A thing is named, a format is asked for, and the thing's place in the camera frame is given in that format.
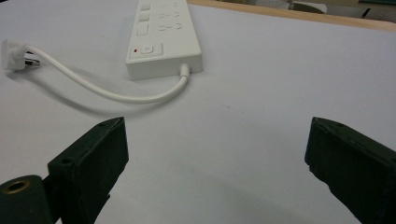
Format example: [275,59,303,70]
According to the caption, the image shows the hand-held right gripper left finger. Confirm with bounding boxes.
[47,117,130,224]

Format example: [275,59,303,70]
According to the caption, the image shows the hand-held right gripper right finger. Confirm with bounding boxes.
[304,117,396,224]

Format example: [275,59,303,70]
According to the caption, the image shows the white power plug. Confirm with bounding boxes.
[0,38,42,72]

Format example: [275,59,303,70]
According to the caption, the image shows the white power strip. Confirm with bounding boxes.
[125,0,204,81]

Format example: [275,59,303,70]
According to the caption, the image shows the white power cable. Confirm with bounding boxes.
[25,44,191,105]

